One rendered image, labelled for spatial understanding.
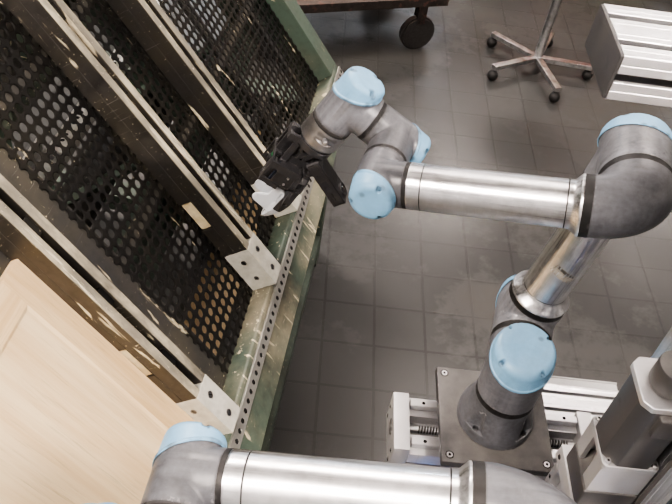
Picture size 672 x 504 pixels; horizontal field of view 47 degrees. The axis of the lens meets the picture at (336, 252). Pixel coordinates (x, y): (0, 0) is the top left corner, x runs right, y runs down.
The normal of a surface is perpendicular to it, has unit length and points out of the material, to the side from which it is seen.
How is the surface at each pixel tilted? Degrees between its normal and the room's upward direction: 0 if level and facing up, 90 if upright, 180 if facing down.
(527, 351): 7
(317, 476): 11
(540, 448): 0
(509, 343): 7
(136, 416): 53
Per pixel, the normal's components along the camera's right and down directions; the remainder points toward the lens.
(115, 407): 0.85, -0.26
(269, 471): -0.07, -0.65
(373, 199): -0.28, 0.66
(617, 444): -0.74, 0.42
